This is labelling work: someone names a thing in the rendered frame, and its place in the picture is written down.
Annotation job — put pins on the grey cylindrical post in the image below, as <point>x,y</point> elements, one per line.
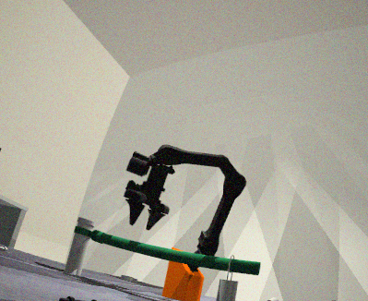
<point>78,248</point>

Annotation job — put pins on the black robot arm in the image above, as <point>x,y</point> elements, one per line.
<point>233,186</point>

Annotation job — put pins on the green cylinder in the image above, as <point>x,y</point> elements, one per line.
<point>203,261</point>

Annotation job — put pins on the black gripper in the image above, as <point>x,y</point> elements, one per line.
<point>149,196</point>

